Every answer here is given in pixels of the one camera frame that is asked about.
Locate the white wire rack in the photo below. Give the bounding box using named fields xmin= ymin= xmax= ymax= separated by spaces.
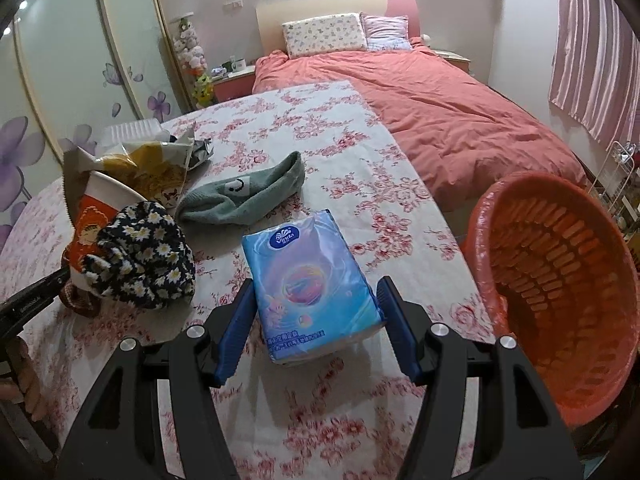
xmin=587 ymin=141 xmax=640 ymax=232

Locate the green sock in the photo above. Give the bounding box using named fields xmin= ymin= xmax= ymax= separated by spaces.
xmin=176 ymin=151 xmax=306 ymax=226

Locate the silver foil wrapper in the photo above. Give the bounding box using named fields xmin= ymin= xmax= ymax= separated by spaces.
xmin=187 ymin=137 xmax=215 ymax=170

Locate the floral pillow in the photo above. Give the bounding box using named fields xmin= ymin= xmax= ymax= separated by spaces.
xmin=281 ymin=12 xmax=369 ymax=59

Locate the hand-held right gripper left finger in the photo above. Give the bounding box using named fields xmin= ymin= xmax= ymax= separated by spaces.
xmin=57 ymin=277 xmax=257 ymax=480

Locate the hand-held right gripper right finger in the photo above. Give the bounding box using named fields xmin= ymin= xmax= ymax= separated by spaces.
xmin=376 ymin=275 xmax=584 ymax=480

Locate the orange plastic chair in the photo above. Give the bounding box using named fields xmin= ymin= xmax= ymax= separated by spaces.
xmin=460 ymin=171 xmax=640 ymax=429

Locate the wooden bedside table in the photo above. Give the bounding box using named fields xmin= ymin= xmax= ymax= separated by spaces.
xmin=432 ymin=49 xmax=474 ymax=77

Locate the white foam container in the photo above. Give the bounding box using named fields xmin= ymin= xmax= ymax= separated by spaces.
xmin=94 ymin=119 xmax=171 ymax=154

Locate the person's left hand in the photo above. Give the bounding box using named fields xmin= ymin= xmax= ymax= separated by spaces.
xmin=0 ymin=335 xmax=47 ymax=422

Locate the pink striped pillow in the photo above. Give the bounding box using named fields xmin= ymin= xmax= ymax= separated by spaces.
xmin=360 ymin=14 xmax=414 ymax=52

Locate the orange and white snack bag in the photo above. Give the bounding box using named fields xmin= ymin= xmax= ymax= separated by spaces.
xmin=64 ymin=170 xmax=147 ymax=288

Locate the flower print wardrobe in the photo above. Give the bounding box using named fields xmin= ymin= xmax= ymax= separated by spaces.
xmin=0 ymin=0 xmax=194 ymax=242

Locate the black daisy knitted cloth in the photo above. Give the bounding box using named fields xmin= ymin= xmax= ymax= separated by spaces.
xmin=81 ymin=200 xmax=197 ymax=312

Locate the yellow plush toy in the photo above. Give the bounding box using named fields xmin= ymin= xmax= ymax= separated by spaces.
xmin=192 ymin=72 xmax=215 ymax=109

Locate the plush toy bouquet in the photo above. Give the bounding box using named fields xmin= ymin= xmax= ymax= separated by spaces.
xmin=172 ymin=15 xmax=209 ymax=72

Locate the blue tissue pack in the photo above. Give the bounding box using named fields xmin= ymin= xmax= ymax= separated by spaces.
xmin=241 ymin=208 xmax=389 ymax=365

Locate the pink duvet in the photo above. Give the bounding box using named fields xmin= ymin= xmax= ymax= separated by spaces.
xmin=251 ymin=42 xmax=589 ymax=212

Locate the cream bed headboard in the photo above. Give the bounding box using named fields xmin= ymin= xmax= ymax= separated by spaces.
xmin=255 ymin=0 xmax=424 ymax=59

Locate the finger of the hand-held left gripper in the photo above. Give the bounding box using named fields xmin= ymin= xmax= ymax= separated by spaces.
xmin=0 ymin=265 xmax=72 ymax=335

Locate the chips snack bag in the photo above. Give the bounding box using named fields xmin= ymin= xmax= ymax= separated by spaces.
xmin=62 ymin=127 xmax=197 ymax=209

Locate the red floral tablecloth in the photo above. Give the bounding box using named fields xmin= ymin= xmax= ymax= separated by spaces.
xmin=0 ymin=80 xmax=502 ymax=480

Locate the pink nightstand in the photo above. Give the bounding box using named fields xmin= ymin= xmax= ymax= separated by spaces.
xmin=212 ymin=65 xmax=259 ymax=106

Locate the pink striped curtain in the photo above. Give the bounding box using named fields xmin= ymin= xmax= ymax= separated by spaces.
xmin=547 ymin=0 xmax=640 ymax=147

